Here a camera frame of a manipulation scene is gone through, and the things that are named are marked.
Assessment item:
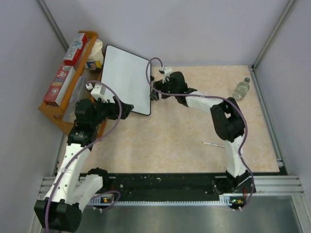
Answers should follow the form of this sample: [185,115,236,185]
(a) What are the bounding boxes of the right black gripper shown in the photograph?
[150,78,178,102]

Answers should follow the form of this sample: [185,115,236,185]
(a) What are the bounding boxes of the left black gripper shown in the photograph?
[90,96,133,127]

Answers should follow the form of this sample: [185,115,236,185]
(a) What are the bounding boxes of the white whiteboard black frame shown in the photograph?
[101,45,151,116]

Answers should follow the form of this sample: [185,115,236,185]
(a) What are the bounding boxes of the pink capped whiteboard marker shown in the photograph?
[202,141,225,148]

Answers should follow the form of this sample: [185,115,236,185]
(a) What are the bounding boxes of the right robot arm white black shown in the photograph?
[150,71,255,194]

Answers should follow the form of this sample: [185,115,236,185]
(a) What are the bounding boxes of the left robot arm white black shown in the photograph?
[34,97,134,233]

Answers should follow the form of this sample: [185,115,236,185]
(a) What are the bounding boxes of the clear plastic box on shelf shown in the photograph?
[69,76,86,105]

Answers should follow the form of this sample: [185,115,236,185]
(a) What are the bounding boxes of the red 3D toothpaste box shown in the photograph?
[43,65,75,106]

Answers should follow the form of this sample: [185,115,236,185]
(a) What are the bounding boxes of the red white toothpaste box upper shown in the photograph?
[63,33,88,66]

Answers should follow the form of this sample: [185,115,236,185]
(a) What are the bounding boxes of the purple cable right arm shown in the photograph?
[145,57,256,212]

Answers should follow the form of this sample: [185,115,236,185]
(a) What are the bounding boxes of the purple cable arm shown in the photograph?
[43,81,122,230]
[145,57,256,212]

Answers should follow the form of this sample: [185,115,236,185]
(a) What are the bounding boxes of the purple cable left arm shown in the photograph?
[43,81,122,230]

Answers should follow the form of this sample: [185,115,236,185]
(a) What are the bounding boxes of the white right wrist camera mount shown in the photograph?
[159,67,173,83]

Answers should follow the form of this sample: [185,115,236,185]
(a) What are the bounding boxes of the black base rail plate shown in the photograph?
[97,173,256,201]

